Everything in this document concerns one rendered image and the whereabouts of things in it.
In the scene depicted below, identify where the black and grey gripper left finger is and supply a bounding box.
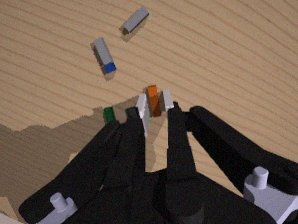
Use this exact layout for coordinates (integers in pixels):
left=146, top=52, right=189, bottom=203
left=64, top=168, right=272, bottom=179
left=18, top=93, right=150, bottom=224

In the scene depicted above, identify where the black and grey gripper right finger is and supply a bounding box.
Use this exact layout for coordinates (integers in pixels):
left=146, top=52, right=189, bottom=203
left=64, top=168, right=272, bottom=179
left=163, top=89, right=298, bottom=224

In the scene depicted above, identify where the green rod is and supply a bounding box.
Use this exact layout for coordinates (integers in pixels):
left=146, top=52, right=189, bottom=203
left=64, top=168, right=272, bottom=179
left=103, top=106, right=116, bottom=123

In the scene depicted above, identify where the grey rod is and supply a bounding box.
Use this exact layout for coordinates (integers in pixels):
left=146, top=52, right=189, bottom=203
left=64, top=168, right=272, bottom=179
left=93, top=37, right=113, bottom=65
left=123, top=6, right=149, bottom=33

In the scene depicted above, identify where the orange rod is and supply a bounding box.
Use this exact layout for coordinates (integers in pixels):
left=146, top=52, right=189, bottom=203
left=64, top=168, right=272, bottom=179
left=148, top=85, right=161, bottom=117

